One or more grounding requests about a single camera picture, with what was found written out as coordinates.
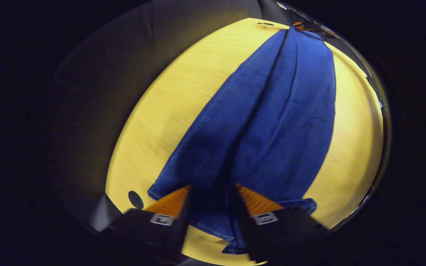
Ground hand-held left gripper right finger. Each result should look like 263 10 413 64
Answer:
232 183 328 263

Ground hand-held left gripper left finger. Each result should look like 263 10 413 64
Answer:
102 185 192 265

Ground blue denim jeans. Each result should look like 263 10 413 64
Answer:
148 25 337 255

